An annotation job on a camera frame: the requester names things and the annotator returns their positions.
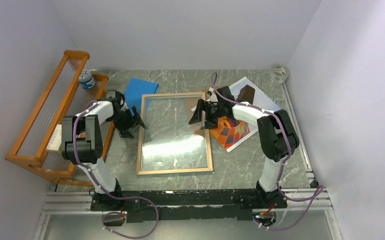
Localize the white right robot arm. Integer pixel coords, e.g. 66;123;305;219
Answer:
188;86;300;208

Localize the blue white round tin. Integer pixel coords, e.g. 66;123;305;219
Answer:
78;68;96;90

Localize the blue wooden picture frame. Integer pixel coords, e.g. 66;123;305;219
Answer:
136;92;213;176

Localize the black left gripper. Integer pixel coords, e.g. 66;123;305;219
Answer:
108;106;146;139

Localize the aluminium extrusion table rail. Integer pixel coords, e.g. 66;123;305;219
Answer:
41;188;342;240

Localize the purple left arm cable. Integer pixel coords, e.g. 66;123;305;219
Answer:
72;91;160;240

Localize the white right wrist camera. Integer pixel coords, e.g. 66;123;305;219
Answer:
206;87;219;103

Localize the hot air balloon photo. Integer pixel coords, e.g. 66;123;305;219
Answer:
209;76;281;152

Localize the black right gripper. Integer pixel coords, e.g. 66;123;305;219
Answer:
189;99;224;130

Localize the orange wooden rack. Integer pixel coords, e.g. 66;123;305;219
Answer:
5;50;109;187

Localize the white medicine box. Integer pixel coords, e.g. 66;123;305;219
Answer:
46;124;62;153

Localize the clear tape roll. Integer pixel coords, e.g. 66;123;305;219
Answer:
268;64;290;84

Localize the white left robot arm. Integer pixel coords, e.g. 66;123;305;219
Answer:
61;90;146;210

